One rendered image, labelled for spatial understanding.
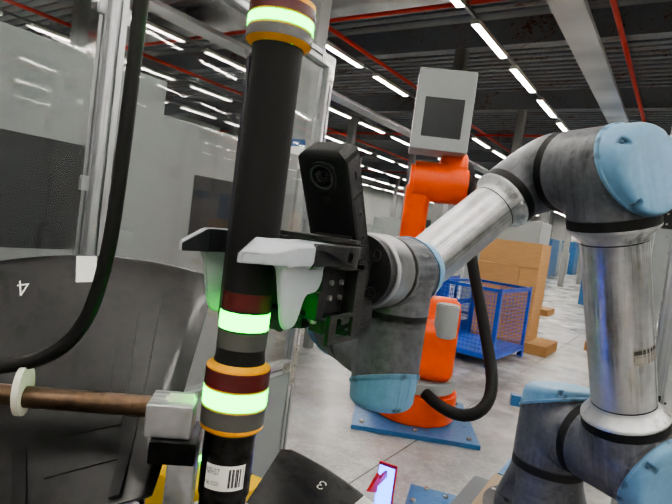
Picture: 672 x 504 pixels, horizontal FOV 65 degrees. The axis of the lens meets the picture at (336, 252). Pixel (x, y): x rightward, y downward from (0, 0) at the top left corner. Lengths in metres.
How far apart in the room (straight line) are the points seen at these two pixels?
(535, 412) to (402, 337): 0.43
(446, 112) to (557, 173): 3.48
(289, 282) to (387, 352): 0.25
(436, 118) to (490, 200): 3.44
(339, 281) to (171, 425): 0.16
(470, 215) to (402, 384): 0.29
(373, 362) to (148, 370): 0.24
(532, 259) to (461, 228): 7.45
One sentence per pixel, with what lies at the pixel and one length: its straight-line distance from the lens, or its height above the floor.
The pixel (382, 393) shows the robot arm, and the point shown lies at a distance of 0.58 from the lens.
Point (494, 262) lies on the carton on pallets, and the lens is 8.34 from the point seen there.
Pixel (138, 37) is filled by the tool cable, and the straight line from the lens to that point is 0.38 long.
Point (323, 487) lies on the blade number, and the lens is 0.63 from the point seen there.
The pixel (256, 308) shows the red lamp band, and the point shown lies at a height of 1.43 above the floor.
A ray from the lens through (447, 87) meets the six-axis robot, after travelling 4.27.
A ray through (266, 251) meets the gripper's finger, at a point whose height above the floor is 1.47.
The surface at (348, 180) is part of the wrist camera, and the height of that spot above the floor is 1.52.
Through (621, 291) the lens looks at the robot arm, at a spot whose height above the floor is 1.45.
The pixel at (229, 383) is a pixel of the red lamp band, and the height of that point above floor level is 1.38.
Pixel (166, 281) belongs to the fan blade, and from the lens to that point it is 0.52.
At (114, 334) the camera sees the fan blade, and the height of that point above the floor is 1.38.
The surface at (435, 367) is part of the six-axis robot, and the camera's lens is 4.19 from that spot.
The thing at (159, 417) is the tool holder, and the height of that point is 1.35.
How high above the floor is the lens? 1.49
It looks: 3 degrees down
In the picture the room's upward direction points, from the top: 7 degrees clockwise
